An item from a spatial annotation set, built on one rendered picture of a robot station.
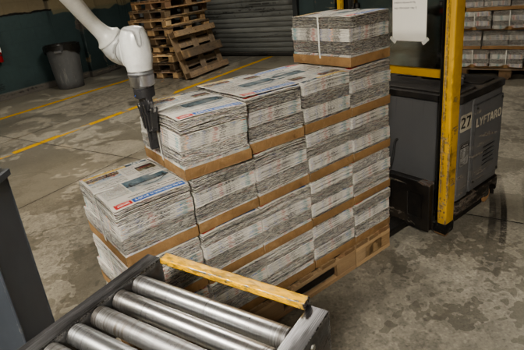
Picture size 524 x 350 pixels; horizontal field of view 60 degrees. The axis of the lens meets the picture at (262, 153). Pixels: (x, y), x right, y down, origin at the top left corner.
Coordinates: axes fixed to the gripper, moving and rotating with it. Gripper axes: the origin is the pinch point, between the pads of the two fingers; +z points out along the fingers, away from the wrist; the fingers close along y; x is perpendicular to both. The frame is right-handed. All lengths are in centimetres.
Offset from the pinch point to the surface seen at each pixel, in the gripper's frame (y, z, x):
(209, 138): -19.0, -0.7, -13.0
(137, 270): -52, 16, 33
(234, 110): -20.4, -8.6, -24.2
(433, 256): -42, 95, -126
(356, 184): -18, 47, -93
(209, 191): -18.0, 19.9, -10.4
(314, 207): -19, 48, -63
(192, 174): -19.4, 10.1, -3.7
